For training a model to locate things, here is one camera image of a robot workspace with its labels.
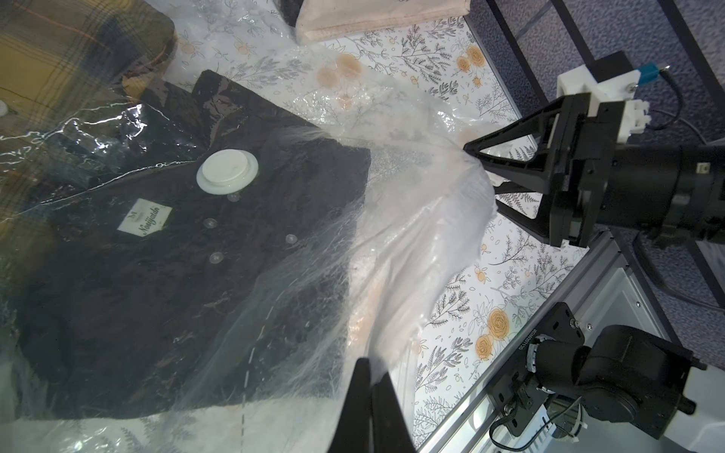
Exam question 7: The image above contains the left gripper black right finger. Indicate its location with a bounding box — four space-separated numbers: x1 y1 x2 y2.
371 373 416 453

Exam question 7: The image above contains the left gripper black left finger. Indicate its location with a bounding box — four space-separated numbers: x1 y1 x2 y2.
328 358 372 453

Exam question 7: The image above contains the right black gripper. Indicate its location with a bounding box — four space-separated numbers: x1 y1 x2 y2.
464 94 724 247

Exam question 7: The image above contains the clear plastic vacuum bag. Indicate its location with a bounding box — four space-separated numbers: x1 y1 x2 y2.
0 0 500 453

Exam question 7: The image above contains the yellow black plaid shirt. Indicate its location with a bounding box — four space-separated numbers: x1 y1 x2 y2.
1 1 179 275

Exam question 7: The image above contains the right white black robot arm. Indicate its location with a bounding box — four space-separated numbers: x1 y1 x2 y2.
464 94 724 452

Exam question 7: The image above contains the beige canvas tote bag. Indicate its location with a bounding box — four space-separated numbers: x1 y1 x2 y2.
274 0 471 43

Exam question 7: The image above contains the white vacuum bag valve cap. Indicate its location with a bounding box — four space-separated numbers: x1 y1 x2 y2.
196 149 259 196

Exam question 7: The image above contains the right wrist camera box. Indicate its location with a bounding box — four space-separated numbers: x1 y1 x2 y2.
556 51 666 145

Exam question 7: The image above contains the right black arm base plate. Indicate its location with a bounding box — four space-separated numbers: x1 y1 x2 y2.
486 302 585 437

